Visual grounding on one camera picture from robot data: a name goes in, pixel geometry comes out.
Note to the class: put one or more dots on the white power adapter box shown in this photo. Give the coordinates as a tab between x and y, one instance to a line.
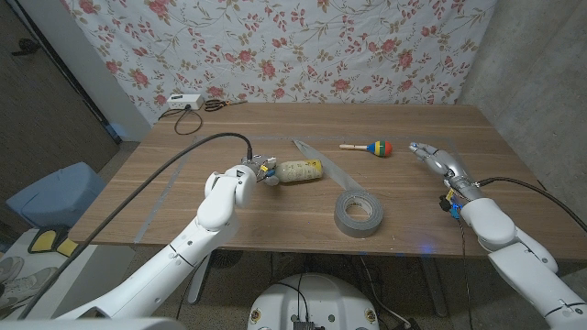
184	101

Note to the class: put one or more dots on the grey metal table leg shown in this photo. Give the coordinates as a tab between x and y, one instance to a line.
433	284
204	284

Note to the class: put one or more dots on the dark wooden door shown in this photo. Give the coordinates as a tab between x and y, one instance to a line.
41	119

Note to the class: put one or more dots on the colourful striped wooden maraca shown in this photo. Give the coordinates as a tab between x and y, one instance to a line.
379	148

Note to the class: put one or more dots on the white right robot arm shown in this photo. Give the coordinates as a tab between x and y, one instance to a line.
518	261

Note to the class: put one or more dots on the grey duct tape roll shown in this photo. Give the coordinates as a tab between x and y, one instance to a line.
344	220

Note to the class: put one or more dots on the yellow and black foot pedal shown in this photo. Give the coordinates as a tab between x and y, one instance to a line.
43	240

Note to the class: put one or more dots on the black scissors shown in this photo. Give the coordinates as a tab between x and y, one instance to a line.
213	105

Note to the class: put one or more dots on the white robot torso base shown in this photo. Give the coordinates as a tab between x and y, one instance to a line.
321	302

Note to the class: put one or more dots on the floral backdrop cloth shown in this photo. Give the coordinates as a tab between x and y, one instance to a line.
298	46

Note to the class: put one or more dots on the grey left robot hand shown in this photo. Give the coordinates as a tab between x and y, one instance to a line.
261	162

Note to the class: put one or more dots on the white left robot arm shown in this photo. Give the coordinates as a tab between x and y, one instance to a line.
160	275

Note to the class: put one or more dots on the cream bottle with yellow label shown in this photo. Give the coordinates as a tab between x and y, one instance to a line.
300	171

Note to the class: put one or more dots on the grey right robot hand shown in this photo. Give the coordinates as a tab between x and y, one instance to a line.
445	167

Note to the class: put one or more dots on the grey sneaker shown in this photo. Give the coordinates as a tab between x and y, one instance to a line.
9	268
27	286

